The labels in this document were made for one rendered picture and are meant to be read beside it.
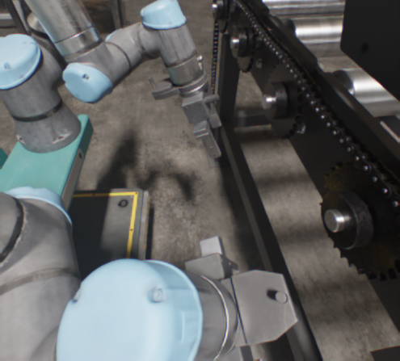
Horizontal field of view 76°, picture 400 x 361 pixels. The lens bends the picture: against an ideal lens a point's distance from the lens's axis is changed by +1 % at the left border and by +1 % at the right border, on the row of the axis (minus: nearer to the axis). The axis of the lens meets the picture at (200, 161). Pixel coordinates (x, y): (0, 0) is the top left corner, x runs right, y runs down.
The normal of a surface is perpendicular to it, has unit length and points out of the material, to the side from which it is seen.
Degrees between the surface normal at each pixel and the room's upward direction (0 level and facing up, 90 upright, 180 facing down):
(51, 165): 0
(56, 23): 81
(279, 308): 25
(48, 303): 33
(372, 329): 0
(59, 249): 54
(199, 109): 83
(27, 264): 14
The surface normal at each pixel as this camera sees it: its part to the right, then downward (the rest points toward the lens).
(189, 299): 0.85, -0.51
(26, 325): 0.15, -0.70
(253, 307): -0.35, -0.46
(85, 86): -0.36, 0.69
